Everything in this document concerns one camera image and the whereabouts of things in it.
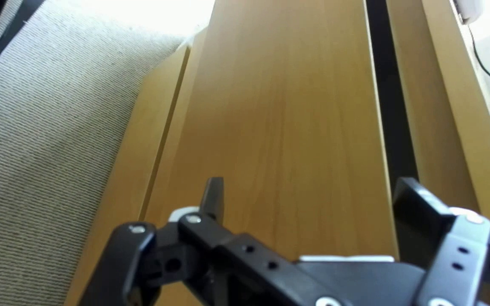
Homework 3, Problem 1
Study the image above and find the wooden dresser drawer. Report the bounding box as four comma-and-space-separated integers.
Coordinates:
141, 0, 400, 266

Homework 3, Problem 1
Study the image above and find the wooden drawer front panel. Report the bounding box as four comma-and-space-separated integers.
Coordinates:
63, 42, 192, 306

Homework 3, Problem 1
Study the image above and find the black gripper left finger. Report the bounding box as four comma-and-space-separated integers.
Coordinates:
78, 176, 339, 306

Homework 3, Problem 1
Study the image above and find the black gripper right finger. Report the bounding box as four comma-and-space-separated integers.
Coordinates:
393, 178, 490, 306

